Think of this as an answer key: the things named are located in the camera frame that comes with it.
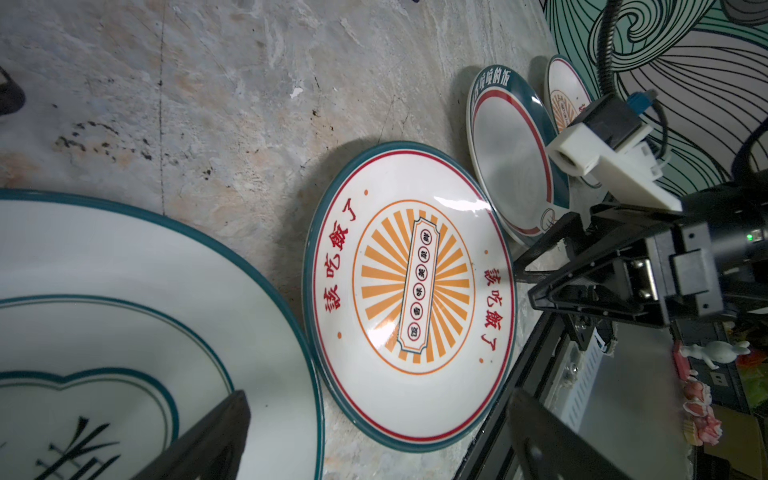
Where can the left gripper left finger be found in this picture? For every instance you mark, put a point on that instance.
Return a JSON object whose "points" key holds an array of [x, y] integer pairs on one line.
{"points": [[211, 449]]}

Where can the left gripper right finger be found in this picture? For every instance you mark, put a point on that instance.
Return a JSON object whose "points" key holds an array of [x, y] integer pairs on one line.
{"points": [[548, 449]]}

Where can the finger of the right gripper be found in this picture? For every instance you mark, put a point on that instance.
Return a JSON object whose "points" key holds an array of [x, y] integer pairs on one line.
{"points": [[568, 229], [577, 288]]}

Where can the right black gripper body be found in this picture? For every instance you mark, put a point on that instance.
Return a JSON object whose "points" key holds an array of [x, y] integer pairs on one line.
{"points": [[648, 267]]}

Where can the orange sunburst plate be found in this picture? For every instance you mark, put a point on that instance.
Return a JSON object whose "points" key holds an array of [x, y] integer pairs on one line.
{"points": [[409, 297], [566, 95]]}

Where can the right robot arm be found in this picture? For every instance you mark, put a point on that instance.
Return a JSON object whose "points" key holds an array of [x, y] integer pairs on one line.
{"points": [[744, 213]]}

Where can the steel two-tier dish rack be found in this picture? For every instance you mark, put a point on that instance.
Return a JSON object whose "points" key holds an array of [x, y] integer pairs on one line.
{"points": [[12, 96]]}

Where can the white rabbit figurine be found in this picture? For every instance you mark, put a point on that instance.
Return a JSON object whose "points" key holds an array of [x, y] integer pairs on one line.
{"points": [[715, 352]]}

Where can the green red rimmed plate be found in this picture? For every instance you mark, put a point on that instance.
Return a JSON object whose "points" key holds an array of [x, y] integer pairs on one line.
{"points": [[508, 130]]}

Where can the white plate green clover outline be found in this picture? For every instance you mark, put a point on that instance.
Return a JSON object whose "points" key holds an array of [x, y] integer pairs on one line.
{"points": [[121, 329]]}

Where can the white slotted cable duct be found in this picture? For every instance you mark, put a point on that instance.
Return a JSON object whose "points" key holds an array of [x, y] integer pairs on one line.
{"points": [[585, 378]]}

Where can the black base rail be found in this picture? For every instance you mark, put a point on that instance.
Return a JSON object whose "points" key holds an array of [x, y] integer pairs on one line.
{"points": [[490, 454]]}

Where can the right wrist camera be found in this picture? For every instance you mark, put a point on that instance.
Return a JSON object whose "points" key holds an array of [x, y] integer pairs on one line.
{"points": [[608, 141]]}

